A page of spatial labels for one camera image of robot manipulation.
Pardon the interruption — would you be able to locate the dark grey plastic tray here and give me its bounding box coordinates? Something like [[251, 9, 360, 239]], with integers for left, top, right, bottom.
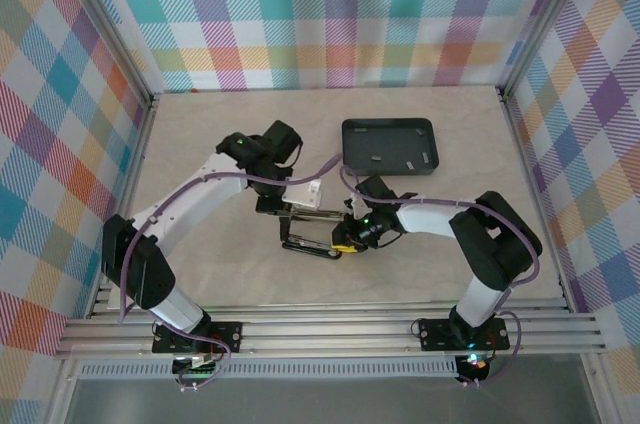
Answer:
[[340, 116, 442, 179]]

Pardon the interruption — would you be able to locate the aluminium side rail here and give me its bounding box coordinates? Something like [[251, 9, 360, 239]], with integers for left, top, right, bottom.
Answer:
[[497, 86, 576, 313], [85, 92, 162, 319]]

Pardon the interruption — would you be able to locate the aluminium mounting beam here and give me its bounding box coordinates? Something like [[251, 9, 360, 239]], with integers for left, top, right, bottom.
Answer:
[[53, 299, 607, 361]]

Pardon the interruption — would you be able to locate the stapler with silver base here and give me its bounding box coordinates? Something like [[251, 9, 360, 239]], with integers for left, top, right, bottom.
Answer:
[[289, 210, 348, 224]]

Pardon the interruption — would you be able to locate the control board orange part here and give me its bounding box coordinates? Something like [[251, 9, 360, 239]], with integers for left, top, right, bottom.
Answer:
[[456, 352, 492, 384]]

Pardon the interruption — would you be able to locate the control board green connector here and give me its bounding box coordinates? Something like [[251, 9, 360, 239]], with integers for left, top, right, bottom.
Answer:
[[171, 353, 222, 379]]

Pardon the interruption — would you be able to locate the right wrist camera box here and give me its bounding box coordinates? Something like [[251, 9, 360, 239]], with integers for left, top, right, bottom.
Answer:
[[343, 192, 370, 219]]

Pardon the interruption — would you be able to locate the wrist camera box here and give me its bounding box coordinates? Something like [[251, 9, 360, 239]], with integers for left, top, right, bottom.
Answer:
[[280, 180, 324, 211], [343, 192, 370, 219]]

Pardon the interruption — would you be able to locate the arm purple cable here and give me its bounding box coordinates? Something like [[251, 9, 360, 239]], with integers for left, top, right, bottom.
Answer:
[[118, 153, 346, 391], [338, 163, 544, 389]]

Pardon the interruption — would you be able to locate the aluminium frame post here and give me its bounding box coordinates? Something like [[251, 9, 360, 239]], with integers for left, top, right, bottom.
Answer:
[[497, 0, 599, 98], [47, 0, 162, 110]]

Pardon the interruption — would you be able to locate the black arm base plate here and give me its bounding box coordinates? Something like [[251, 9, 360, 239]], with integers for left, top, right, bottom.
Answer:
[[151, 321, 244, 356], [417, 317, 512, 352]]

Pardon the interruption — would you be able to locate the black stapler with label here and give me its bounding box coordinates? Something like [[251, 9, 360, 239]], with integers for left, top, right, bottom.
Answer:
[[277, 223, 345, 262]]

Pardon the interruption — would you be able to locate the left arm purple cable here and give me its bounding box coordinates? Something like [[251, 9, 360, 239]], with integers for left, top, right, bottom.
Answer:
[[118, 153, 346, 391]]

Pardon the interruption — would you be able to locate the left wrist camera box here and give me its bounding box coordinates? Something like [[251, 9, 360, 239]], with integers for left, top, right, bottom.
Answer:
[[280, 180, 324, 211]]

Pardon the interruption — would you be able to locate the slotted grey cable duct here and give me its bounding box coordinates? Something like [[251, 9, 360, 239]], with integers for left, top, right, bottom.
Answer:
[[78, 361, 460, 380]]

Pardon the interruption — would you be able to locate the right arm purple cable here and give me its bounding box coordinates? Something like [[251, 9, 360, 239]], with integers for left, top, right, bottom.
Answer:
[[338, 163, 544, 389]]

